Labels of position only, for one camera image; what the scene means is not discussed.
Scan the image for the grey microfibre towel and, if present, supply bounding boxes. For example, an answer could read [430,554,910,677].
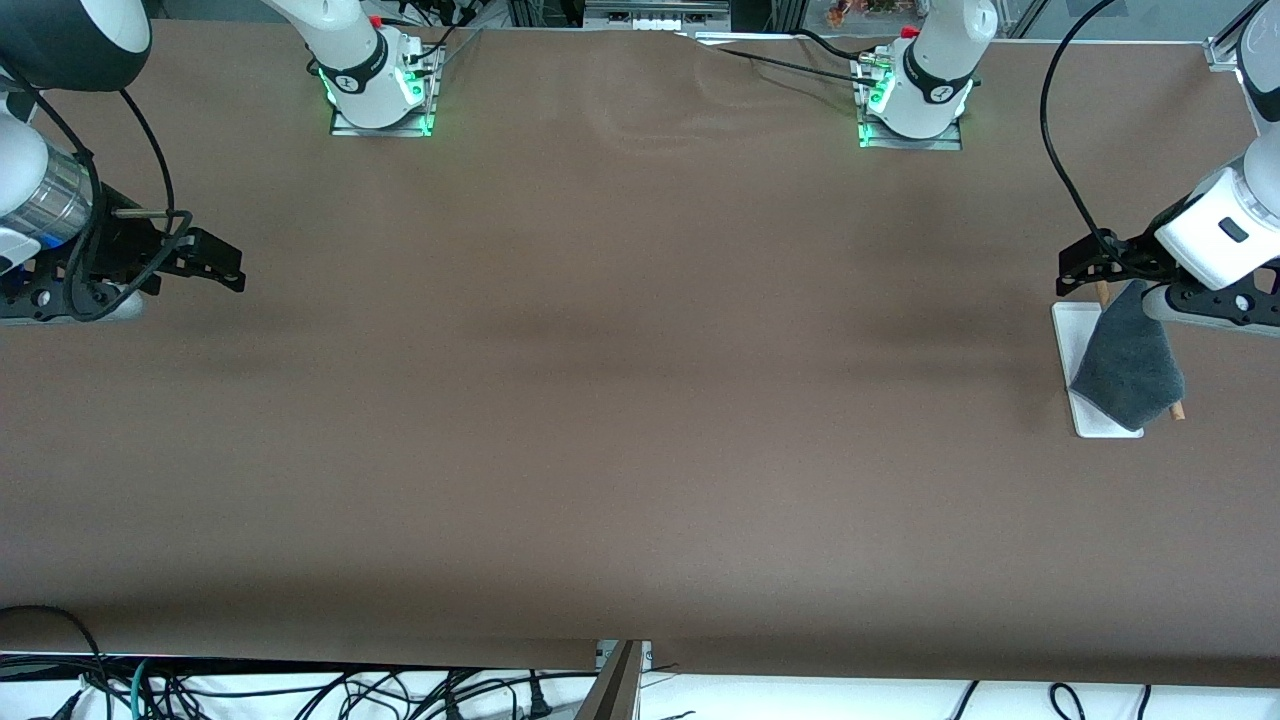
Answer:
[1070,280,1186,433]

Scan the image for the red orange small objects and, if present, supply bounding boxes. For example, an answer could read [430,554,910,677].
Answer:
[825,0,906,26]

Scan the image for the brown table cover sheet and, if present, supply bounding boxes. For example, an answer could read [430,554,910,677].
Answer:
[0,18,1280,689]

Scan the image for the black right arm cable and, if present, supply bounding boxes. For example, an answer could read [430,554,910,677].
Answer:
[0,60,196,321]

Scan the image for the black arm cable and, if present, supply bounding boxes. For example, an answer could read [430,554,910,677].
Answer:
[0,60,196,321]
[1040,0,1151,266]

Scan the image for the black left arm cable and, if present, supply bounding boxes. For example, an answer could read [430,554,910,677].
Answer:
[1040,0,1151,266]

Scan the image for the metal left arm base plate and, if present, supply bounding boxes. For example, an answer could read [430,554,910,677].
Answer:
[855,55,966,151]

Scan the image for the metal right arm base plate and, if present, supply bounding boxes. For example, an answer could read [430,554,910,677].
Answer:
[330,45,439,138]

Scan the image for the aluminium frame corner profile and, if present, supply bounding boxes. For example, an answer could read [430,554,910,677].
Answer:
[1205,10,1256,73]

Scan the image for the short black table cable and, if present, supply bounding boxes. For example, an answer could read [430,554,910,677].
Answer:
[793,27,881,61]

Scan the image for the long black table cable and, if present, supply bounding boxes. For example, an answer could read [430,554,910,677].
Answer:
[685,33,883,87]

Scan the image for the thick black floor cable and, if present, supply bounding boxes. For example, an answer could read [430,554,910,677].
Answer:
[0,604,113,720]

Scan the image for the tangled black floor cables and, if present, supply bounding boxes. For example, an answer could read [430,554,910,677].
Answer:
[150,665,601,720]

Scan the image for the brown metal frame post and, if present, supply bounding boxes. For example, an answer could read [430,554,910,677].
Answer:
[578,640,643,720]

